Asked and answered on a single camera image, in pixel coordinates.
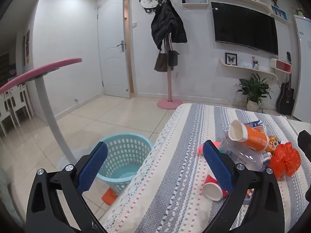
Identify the black jacket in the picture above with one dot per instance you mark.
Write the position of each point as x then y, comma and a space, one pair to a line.
167, 24

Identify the round wall clock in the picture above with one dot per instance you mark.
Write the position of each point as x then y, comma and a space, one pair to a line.
148, 1

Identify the red white rounded wall box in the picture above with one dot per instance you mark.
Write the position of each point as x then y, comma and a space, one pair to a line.
283, 66

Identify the green potted plant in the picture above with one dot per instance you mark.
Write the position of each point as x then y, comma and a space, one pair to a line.
254, 89

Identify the striped tablecloth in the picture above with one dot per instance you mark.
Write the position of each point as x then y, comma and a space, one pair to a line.
175, 174

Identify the black handbag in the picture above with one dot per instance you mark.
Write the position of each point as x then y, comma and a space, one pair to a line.
173, 59

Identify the light blue plastic basket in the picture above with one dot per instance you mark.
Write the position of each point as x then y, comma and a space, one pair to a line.
126, 150

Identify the clear plastic bottle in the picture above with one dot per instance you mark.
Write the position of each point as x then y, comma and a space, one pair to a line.
245, 157

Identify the white stand with pink top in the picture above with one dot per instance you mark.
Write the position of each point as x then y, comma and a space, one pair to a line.
48, 67

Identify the brown handbag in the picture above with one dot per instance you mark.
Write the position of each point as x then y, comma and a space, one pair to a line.
160, 63

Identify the white door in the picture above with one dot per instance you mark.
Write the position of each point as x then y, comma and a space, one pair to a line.
111, 65

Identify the black acoustic guitar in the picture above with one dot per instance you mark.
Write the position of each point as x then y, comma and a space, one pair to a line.
286, 97

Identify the black flat television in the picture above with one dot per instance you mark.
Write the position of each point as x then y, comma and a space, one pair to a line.
243, 26

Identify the white dining chair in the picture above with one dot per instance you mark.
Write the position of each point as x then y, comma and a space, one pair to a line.
7, 111
23, 102

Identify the pink coat rack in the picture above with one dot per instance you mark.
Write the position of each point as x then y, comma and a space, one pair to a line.
169, 87

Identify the butterfly picture frame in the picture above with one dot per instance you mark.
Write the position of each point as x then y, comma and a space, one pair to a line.
231, 59

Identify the pink plastic wrapper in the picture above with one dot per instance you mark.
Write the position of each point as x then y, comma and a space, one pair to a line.
200, 149

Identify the red paper cup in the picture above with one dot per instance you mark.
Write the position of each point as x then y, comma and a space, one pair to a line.
211, 189

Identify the orange box on floor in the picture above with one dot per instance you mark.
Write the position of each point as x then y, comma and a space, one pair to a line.
109, 196

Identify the white refrigerator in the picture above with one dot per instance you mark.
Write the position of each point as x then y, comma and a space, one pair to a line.
303, 65

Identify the orange paper cup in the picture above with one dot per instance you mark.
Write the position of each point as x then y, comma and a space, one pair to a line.
252, 137

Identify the orange printed snack packet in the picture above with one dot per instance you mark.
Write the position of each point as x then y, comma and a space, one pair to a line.
273, 143

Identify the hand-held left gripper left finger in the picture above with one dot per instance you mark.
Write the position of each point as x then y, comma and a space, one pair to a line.
93, 165

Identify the white curved low shelf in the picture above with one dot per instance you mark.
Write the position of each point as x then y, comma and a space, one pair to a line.
245, 67

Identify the orange plastic bag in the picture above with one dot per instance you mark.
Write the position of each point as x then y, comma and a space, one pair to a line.
285, 160

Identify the small colourful figurine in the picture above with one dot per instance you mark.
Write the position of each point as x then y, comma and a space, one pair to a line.
255, 64

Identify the blue white paper packet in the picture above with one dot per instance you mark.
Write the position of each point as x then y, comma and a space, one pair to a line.
257, 125

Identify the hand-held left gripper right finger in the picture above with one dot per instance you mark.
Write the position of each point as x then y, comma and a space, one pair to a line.
218, 165

